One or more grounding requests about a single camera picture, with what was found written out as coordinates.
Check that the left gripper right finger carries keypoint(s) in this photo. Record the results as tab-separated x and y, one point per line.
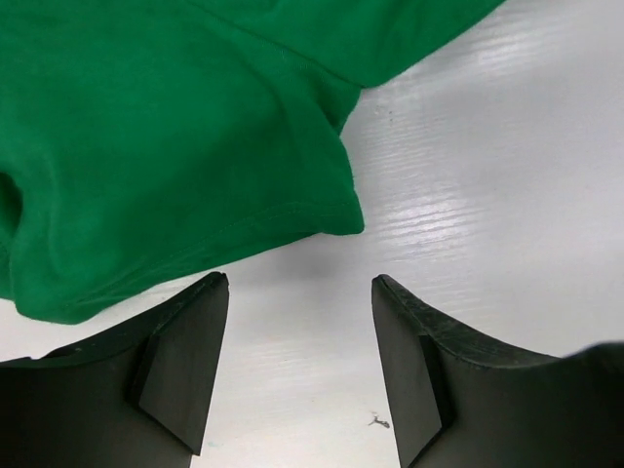
461	398

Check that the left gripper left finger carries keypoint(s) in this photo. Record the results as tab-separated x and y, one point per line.
135	395

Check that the green t shirt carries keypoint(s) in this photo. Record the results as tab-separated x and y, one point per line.
143	141

